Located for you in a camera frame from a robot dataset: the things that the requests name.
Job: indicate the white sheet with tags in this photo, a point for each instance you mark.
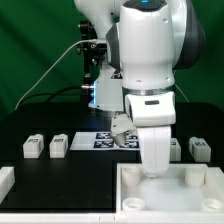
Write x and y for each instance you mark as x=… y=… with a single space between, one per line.
x=102 y=141

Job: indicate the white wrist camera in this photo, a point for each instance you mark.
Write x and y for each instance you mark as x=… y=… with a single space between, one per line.
x=120 y=125

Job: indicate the white square tabletop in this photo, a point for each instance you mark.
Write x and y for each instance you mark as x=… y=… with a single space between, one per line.
x=185 y=194

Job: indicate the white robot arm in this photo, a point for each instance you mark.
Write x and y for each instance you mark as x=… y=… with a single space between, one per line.
x=146 y=41

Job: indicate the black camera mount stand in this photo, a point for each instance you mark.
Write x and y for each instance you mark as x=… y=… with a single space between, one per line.
x=93 y=51

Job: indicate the white obstacle bar left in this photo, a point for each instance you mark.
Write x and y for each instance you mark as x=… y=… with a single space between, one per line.
x=7 y=180

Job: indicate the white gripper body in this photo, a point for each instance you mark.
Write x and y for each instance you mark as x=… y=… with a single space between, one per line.
x=153 y=116

